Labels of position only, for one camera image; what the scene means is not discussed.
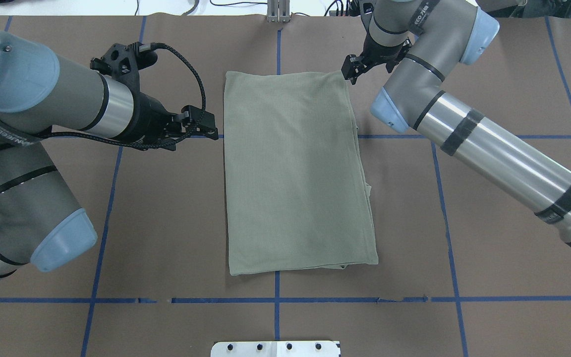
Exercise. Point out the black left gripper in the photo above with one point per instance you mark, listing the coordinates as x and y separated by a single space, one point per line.
150 118

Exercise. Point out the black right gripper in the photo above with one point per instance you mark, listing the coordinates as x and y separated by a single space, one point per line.
379 56

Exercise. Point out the olive green long-sleeve shirt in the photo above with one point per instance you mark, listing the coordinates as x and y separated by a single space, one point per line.
296 193

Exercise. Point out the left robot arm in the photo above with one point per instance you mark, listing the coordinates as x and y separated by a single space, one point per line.
44 95

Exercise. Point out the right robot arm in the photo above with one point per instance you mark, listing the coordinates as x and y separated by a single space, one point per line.
420 43

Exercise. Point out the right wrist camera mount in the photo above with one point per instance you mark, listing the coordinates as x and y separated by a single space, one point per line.
361 7

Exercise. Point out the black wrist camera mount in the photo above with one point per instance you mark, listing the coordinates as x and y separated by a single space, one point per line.
123 63

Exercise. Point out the aluminium frame post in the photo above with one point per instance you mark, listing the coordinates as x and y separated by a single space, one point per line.
278 11

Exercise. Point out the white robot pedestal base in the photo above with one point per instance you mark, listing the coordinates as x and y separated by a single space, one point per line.
312 348

